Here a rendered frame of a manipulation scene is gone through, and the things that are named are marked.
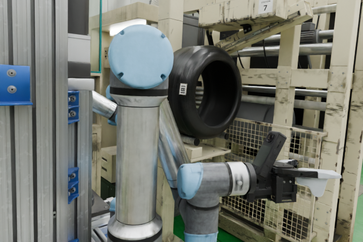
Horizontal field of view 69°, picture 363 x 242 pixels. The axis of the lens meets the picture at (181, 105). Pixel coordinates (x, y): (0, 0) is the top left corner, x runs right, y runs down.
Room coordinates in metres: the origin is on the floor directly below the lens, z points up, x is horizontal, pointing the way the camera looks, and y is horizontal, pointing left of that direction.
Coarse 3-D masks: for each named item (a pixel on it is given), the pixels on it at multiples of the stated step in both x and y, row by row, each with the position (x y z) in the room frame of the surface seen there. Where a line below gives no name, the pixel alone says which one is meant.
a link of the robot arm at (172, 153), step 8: (160, 104) 0.64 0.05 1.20; (168, 104) 0.66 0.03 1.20; (160, 112) 0.64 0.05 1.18; (168, 112) 0.65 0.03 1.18; (160, 120) 0.64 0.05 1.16; (168, 120) 0.64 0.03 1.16; (160, 128) 0.64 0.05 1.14; (168, 128) 0.64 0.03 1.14; (176, 128) 0.66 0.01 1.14; (160, 136) 0.64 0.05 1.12; (168, 136) 0.64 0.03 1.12; (176, 136) 0.65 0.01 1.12; (160, 144) 0.64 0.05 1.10; (168, 144) 0.64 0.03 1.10; (176, 144) 0.65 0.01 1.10; (160, 152) 0.65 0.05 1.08; (168, 152) 0.64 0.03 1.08; (176, 152) 0.65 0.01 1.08; (184, 152) 0.66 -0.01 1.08; (160, 160) 0.66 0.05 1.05; (168, 160) 0.65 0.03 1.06; (176, 160) 0.65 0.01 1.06; (184, 160) 0.66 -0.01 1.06; (168, 168) 0.65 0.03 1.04; (176, 168) 0.65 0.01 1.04; (168, 176) 0.66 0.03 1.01; (176, 176) 0.65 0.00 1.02; (176, 184) 0.65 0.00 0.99; (176, 192) 0.66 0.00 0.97; (176, 200) 0.66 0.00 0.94
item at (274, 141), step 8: (272, 136) 0.61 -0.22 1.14; (280, 136) 0.60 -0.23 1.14; (264, 144) 0.62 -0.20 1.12; (272, 144) 0.59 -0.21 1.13; (280, 144) 0.60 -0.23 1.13; (264, 152) 0.60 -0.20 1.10; (272, 152) 0.59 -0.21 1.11; (256, 160) 0.61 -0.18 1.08; (264, 160) 0.58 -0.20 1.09; (272, 160) 0.59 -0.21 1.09; (256, 168) 0.59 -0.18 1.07; (264, 168) 0.58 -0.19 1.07; (264, 176) 0.58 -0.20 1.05
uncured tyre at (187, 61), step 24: (192, 48) 1.57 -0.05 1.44; (216, 48) 1.58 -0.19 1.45; (192, 72) 1.42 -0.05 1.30; (216, 72) 1.89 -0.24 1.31; (168, 96) 1.46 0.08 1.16; (192, 96) 1.42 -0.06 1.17; (216, 96) 1.92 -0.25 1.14; (240, 96) 1.73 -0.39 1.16; (192, 120) 1.44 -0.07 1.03; (216, 120) 1.81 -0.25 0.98
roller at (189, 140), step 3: (180, 135) 1.57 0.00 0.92; (183, 135) 1.56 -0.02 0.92; (186, 135) 1.56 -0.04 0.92; (183, 138) 1.54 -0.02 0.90; (186, 138) 1.53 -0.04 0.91; (189, 138) 1.51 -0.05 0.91; (192, 138) 1.50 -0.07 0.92; (195, 138) 1.49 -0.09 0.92; (183, 141) 1.55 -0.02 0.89; (186, 141) 1.52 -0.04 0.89; (189, 141) 1.51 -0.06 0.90; (192, 141) 1.49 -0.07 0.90; (195, 141) 1.48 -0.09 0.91; (198, 141) 1.49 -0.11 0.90; (192, 144) 1.49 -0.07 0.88; (195, 144) 1.48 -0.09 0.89; (198, 144) 1.49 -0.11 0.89
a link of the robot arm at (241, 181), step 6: (228, 162) 0.59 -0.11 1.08; (234, 162) 0.59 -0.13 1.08; (240, 162) 0.59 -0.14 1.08; (234, 168) 0.56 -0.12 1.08; (240, 168) 0.57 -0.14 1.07; (246, 168) 0.57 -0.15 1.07; (234, 174) 0.55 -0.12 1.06; (240, 174) 0.55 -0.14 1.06; (246, 174) 0.56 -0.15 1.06; (234, 180) 0.55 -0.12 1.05; (240, 180) 0.55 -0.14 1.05; (246, 180) 0.55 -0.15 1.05; (234, 186) 0.55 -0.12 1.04; (240, 186) 0.55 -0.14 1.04; (246, 186) 0.55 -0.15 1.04; (234, 192) 0.55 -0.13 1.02; (240, 192) 0.55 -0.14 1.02; (246, 192) 0.56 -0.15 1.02
